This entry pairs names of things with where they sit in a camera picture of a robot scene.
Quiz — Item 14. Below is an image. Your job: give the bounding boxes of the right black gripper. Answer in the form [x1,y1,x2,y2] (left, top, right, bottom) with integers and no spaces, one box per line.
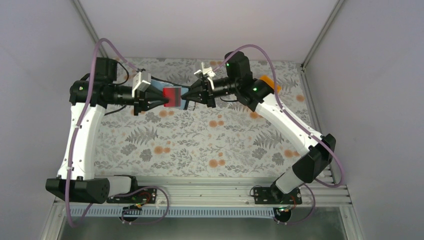
[181,76,239,108]

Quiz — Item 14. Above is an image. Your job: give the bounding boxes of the black card holder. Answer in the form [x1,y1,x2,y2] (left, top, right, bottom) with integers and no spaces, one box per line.
[151,76,191,110]

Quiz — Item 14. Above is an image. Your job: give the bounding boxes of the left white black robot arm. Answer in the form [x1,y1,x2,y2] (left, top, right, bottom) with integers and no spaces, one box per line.
[45,57,169,204]

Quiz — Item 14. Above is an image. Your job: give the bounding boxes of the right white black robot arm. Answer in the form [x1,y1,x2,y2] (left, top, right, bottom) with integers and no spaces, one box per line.
[181,51,336,204]

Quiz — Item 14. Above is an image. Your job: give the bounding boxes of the floral table mat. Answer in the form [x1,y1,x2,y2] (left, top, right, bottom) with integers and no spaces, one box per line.
[75,57,326,178]

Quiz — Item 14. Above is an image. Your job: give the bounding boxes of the orange plastic bin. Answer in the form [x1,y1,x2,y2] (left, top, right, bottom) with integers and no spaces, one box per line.
[257,75,281,96]

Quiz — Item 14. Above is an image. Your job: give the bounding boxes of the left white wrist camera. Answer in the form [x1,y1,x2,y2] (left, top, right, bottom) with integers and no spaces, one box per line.
[131,70,151,98]

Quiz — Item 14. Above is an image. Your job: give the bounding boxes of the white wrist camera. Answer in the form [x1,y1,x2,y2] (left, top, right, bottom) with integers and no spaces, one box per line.
[194,61,216,90]
[131,70,151,98]

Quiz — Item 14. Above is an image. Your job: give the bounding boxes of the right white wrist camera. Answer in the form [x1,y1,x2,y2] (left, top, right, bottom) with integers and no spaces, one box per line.
[194,61,216,90]

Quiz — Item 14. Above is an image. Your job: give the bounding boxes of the aluminium rail frame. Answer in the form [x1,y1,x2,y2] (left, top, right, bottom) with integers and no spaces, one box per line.
[54,176,353,208]

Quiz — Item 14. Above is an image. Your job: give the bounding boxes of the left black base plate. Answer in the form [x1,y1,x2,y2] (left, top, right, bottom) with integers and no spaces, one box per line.
[106,188,157,205]

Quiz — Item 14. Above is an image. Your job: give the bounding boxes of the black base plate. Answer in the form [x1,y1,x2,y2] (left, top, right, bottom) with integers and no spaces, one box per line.
[106,188,157,205]
[249,185,303,205]

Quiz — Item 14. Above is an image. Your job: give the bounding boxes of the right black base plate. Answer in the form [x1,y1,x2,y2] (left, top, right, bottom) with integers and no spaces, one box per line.
[249,185,303,205]

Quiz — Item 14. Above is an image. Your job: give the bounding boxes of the grey slotted cable duct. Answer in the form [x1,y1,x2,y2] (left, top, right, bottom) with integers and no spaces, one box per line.
[86,206,275,219]

